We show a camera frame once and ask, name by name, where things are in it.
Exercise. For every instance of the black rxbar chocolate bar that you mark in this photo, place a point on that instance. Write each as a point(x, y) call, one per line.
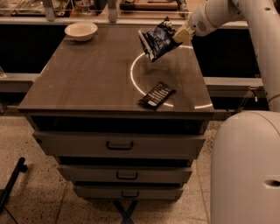
point(157, 96)

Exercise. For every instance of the middle grey drawer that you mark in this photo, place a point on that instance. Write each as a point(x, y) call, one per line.
point(125, 174)

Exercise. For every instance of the blue tape cross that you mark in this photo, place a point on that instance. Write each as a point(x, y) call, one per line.
point(126, 213)

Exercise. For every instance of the white bowl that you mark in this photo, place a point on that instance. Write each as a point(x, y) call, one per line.
point(81, 31)

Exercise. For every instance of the grey drawer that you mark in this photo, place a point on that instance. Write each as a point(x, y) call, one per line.
point(128, 192)
point(125, 174)
point(112, 145)

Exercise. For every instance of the bottom grey drawer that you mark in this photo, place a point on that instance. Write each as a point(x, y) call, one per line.
point(128, 192)

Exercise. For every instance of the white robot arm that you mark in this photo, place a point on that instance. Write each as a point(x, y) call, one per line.
point(245, 165)

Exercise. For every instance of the black stand leg left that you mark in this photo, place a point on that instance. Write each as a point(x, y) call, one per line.
point(5, 193)

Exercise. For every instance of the grey drawer cabinet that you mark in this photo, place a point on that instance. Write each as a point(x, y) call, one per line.
point(95, 87)

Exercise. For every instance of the blue chip bag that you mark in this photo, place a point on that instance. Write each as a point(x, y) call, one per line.
point(158, 42)

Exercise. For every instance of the top grey drawer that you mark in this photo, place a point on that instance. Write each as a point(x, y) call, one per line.
point(112, 145)

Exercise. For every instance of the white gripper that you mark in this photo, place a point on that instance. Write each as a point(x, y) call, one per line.
point(199, 25)

